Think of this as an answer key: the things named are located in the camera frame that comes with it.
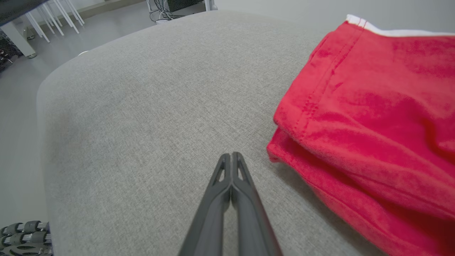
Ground grey caster wheel set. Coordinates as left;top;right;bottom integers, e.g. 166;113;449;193
0;220;54;256

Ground white desk leg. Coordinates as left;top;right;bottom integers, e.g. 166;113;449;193
0;21;37;59

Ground black box on floor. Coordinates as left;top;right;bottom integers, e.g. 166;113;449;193
166;0;207;12

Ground white table legs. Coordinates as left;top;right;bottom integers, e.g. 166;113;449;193
25;0;86;43

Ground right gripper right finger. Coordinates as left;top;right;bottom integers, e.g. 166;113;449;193
231;151;284;256

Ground red and white garment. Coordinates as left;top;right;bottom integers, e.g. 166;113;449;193
266;14;455;256

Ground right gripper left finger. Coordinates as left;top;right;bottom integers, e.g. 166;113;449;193
177;153;233;256

